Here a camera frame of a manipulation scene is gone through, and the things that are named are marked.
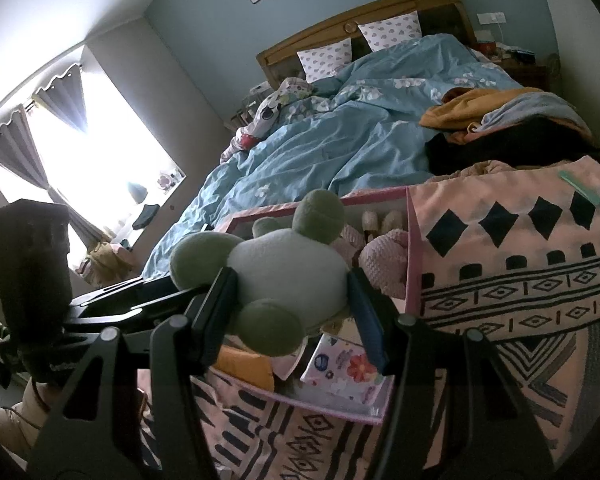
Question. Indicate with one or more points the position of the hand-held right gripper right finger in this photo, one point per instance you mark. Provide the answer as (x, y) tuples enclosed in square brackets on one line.
[(367, 325)]

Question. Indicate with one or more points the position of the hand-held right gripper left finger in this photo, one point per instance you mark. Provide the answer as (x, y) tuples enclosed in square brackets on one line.
[(220, 305)]

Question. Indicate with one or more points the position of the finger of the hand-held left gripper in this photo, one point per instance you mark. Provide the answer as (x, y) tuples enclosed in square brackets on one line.
[(125, 292), (150, 315)]

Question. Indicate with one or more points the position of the green frog plush toy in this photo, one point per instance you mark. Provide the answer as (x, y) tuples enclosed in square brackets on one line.
[(285, 270)]

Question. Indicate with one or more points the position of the pink cardboard box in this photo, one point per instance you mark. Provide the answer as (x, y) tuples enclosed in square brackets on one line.
[(414, 260)]

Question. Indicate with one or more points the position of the person's left forearm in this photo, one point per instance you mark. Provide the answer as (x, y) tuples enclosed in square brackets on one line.
[(5, 425)]

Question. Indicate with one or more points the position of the floral tissue pack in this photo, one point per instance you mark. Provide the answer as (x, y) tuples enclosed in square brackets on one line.
[(345, 367)]

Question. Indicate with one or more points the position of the pink plush toy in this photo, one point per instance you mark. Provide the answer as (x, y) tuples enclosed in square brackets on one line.
[(385, 265)]

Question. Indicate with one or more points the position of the orange soft pouch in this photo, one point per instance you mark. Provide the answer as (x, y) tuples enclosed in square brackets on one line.
[(245, 367)]

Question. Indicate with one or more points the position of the black item on windowsill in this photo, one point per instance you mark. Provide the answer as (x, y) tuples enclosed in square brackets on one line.
[(146, 216)]

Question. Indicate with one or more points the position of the white and brown plush toy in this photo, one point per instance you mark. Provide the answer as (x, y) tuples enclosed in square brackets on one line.
[(387, 220)]

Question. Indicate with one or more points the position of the pink flower ornament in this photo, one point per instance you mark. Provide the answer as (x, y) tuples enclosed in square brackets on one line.
[(166, 181)]

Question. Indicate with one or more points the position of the pink patterned blanket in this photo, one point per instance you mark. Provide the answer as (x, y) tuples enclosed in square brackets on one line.
[(505, 285)]

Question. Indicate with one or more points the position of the blue floral duvet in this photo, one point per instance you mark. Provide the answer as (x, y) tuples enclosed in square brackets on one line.
[(330, 135)]

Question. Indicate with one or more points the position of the cluttered bedside table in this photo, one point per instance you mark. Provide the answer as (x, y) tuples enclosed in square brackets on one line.
[(245, 110)]

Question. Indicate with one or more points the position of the white cartoon printed cloth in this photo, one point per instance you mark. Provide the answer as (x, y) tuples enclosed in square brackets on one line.
[(267, 110)]

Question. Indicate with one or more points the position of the black cloth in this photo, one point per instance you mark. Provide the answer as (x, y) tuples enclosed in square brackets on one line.
[(505, 150)]

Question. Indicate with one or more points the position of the orange cloth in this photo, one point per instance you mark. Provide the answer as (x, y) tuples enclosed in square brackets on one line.
[(470, 105)]

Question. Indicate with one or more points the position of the white printed pillow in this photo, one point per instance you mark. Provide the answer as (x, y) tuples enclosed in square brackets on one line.
[(390, 32), (325, 60)]

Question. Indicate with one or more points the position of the wooden nightstand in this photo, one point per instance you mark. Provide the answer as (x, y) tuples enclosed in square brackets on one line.
[(527, 72)]

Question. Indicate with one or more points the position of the wooden bed headboard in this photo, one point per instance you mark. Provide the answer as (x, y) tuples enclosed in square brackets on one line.
[(380, 7)]

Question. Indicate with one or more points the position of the white wall socket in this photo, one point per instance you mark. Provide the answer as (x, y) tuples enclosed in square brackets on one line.
[(491, 18)]

